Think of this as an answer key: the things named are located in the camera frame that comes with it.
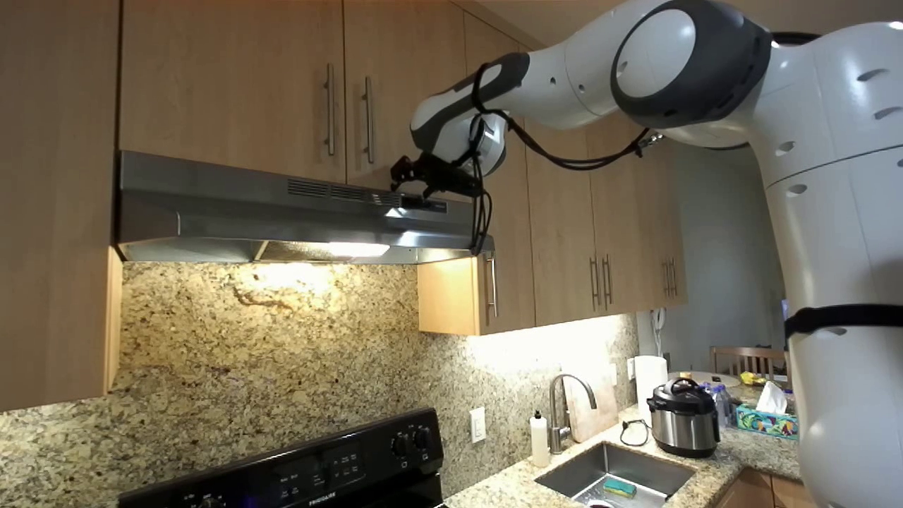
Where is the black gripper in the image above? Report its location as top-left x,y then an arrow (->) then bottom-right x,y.
387,153 -> 452,205

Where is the black stove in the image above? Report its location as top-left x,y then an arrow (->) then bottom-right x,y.
116,406 -> 445,508

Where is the range hood light panel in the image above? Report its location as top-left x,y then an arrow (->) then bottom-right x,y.
280,239 -> 394,263

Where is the stainless steel range hood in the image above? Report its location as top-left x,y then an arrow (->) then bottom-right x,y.
112,149 -> 480,267

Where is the steel kitchen faucet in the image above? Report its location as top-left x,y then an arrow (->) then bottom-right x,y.
548,369 -> 600,458

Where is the white soap bottle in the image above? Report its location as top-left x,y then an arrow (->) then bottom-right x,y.
528,406 -> 554,469

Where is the white paper towel roll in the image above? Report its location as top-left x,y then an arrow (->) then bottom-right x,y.
628,352 -> 672,413

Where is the steel kitchen sink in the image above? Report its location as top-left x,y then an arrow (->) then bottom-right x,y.
532,438 -> 698,508

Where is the large light wood cabinet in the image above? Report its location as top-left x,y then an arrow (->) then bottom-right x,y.
0,0 -> 123,414

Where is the steel and black pressure cooker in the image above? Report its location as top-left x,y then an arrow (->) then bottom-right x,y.
645,372 -> 722,459

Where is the blue green sponge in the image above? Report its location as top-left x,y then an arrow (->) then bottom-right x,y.
600,478 -> 644,502

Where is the wooden chair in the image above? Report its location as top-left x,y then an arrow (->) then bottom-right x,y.
712,344 -> 786,382

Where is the clear plastic bottle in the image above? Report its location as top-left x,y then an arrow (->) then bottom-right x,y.
706,375 -> 737,430

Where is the teal tissue box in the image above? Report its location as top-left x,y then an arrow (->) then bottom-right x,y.
731,379 -> 801,441

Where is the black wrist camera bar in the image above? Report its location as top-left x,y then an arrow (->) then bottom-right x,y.
421,160 -> 494,200

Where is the black camera cable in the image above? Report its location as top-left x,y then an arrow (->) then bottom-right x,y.
468,109 -> 499,260

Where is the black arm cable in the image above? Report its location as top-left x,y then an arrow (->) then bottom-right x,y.
465,57 -> 661,174

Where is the light wood wall cabinet row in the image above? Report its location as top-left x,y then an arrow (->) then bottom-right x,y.
525,116 -> 689,329

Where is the black power cord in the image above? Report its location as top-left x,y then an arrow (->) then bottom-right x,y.
617,418 -> 654,448

